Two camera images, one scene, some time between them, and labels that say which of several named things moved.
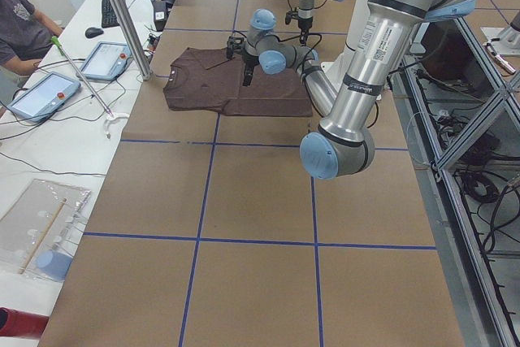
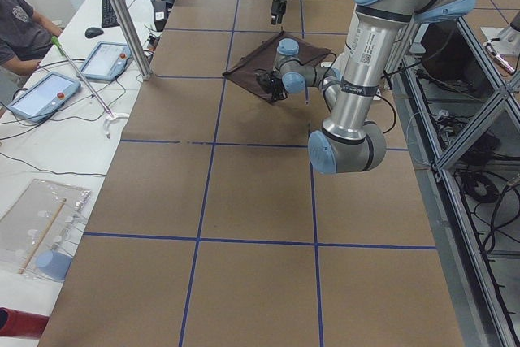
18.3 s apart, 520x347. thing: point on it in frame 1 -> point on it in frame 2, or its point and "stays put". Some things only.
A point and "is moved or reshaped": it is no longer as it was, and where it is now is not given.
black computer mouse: [93, 32] stays put
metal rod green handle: [60, 49] stays put
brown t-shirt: [205, 80] is moved or reshaped
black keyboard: [108, 15] stays put
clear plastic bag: [39, 230] stays put
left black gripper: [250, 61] -> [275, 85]
